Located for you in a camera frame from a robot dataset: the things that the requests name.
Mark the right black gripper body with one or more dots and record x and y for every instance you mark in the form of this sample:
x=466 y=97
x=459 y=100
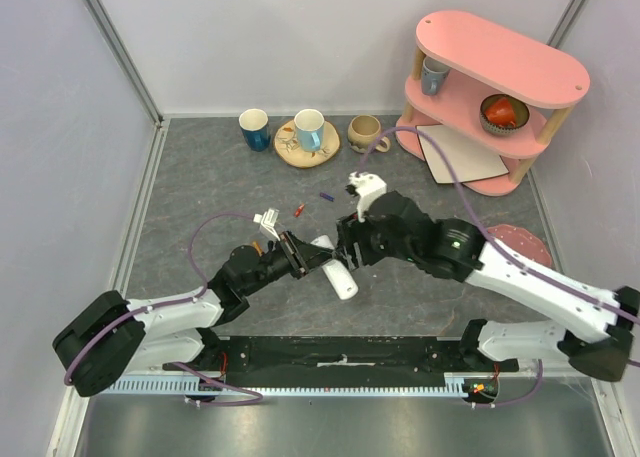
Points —
x=348 y=243

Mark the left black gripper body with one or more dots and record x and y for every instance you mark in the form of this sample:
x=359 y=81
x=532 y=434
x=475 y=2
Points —
x=286 y=255

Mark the white remote control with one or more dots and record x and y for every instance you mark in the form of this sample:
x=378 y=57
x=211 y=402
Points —
x=340 y=279

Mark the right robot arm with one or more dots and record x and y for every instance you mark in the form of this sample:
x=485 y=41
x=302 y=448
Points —
x=589 y=327

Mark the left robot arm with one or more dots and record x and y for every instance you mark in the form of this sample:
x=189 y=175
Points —
x=113 y=336

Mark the orange battery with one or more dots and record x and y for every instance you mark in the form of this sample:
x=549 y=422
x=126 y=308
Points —
x=258 y=248

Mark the purple battery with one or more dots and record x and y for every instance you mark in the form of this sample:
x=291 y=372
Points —
x=327 y=196

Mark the red battery near centre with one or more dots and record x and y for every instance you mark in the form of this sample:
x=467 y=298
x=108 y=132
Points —
x=299 y=210

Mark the beige ceramic mug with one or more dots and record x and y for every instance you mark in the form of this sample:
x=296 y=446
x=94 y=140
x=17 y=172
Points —
x=362 y=131

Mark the beige floral saucer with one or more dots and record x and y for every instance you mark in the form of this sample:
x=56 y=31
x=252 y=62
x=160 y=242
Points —
x=289 y=150

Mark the light blue mug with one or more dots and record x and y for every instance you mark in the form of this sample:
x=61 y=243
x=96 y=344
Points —
x=309 y=129

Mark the pink dotted plate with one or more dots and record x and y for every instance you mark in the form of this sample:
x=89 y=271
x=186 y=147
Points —
x=523 y=242

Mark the dark blue mug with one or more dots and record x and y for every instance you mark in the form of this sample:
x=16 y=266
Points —
x=254 y=124

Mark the pink three-tier shelf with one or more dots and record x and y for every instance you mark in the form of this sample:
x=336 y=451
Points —
x=464 y=63

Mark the grey mug on shelf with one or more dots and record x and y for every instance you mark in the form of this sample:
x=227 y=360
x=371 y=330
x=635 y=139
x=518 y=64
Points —
x=433 y=75

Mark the patterned dark bowl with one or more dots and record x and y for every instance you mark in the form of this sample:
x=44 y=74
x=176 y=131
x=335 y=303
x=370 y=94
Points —
x=521 y=110

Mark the red cup in bowl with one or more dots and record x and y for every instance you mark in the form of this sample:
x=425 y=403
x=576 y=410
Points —
x=501 y=113

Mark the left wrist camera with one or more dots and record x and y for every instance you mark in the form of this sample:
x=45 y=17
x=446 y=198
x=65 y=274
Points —
x=267 y=223

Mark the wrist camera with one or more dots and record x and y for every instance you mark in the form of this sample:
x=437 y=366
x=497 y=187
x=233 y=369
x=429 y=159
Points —
x=366 y=187
x=267 y=223

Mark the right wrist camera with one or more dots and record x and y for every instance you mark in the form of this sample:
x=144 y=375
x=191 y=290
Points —
x=366 y=187

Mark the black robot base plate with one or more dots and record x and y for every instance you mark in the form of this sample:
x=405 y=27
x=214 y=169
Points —
x=341 y=361

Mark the white cable duct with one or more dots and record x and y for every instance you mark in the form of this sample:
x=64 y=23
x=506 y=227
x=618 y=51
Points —
x=190 y=385

